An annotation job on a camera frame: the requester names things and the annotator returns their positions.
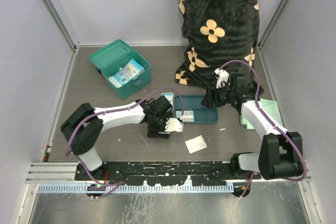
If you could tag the dark teal divided tray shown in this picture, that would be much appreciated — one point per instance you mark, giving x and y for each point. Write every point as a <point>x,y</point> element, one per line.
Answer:
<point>203,115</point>

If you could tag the aluminium slotted rail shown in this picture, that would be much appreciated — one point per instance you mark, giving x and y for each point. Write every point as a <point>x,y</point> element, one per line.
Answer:
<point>60,178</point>

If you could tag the black floral plush blanket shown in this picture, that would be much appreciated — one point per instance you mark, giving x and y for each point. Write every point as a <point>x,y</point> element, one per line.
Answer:
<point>220,33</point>

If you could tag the large blue cotton pack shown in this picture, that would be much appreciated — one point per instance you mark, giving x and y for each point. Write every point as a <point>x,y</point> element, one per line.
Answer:
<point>131,70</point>

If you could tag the teal medicine kit box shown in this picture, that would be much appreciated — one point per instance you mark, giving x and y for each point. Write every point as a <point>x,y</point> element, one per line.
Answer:
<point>109,59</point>

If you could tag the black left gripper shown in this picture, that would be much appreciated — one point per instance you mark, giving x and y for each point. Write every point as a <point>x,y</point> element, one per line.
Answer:
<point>153,132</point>

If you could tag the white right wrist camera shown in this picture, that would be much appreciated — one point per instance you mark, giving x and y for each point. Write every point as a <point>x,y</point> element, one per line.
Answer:
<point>222,77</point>

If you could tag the light green cloth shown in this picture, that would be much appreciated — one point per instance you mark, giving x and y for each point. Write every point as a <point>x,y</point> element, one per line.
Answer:
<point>269,107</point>

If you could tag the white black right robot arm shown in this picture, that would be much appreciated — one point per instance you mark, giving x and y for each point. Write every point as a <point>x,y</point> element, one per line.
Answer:
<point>280,154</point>

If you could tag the white gauze pad stack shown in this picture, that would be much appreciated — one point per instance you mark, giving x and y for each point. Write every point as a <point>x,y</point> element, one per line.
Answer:
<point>187,116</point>

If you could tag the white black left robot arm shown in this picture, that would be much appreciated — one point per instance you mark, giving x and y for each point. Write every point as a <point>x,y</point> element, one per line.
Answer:
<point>82,129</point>

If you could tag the teal white sachet packet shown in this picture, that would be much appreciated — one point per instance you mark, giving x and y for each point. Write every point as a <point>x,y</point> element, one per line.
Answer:
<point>169,96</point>

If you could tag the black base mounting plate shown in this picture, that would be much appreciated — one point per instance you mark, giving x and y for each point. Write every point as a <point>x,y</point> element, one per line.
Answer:
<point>207,173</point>

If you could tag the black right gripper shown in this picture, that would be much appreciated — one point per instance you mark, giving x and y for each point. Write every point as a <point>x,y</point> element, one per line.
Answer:
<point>212,96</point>

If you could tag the small white gauze packet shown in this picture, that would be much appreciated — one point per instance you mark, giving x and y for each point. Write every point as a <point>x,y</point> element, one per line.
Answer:
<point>196,144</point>

